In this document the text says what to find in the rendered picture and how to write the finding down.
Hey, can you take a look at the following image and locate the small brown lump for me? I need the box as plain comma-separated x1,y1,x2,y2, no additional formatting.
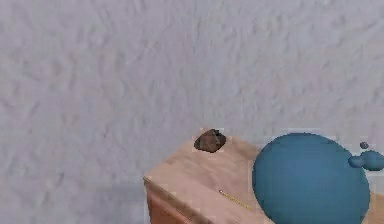
193,128,227,154

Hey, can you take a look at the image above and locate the small blue blob shape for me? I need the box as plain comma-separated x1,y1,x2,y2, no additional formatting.
347,141,384,172

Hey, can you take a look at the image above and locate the light wooden stand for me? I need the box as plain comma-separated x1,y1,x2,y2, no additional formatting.
143,134,384,224

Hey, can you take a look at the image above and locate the thin yellow pencil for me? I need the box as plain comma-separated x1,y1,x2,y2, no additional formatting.
218,189,253,211

